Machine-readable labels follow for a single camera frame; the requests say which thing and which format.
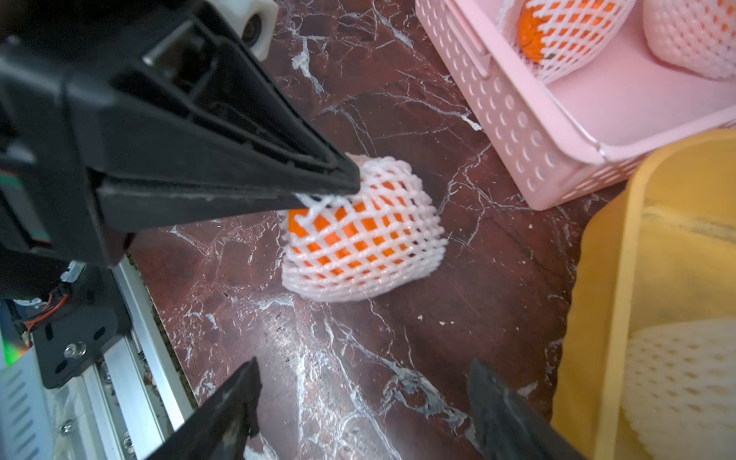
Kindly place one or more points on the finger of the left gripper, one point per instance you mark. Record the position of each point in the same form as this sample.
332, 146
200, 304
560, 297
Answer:
230, 190
169, 86

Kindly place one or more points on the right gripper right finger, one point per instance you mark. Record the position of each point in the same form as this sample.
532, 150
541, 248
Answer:
506, 425

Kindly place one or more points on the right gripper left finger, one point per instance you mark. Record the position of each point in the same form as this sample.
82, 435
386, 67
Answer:
221, 427

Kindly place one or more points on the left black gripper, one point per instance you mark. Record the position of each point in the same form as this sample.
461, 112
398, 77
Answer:
49, 210

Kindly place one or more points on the white foam net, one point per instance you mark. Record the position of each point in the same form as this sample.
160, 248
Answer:
679, 389

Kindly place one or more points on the yellow plastic tub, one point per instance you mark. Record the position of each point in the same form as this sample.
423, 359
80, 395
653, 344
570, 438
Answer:
661, 252

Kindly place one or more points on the pink perforated basket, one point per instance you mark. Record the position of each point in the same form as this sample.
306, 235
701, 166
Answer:
585, 131

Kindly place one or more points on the netted orange open end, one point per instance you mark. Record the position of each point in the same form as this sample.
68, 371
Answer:
698, 36

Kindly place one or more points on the aluminium front rail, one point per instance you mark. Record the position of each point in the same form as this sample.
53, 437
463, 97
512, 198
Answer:
124, 406

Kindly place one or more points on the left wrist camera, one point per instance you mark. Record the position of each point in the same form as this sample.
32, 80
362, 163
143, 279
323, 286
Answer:
253, 20

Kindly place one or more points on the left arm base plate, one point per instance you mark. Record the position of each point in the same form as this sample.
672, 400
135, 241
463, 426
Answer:
84, 320

